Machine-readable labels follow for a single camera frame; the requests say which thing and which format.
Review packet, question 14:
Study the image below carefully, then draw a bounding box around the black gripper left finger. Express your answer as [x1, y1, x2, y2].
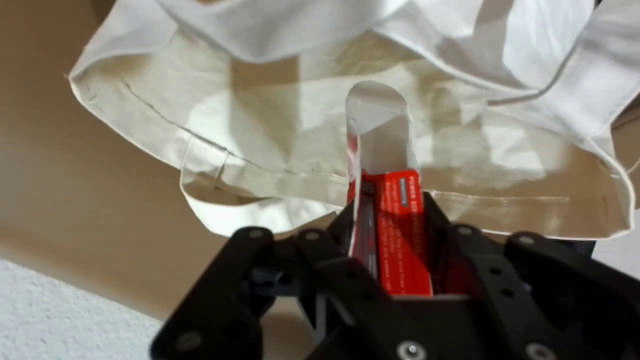
[149, 207, 398, 360]

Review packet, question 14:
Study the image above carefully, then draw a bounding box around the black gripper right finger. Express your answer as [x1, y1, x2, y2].
[424, 194, 640, 360]

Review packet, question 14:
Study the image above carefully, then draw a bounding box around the orange red white box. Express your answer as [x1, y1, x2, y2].
[348, 134, 434, 297]

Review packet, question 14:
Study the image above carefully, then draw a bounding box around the cream canvas tote bag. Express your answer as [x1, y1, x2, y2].
[69, 0, 640, 240]

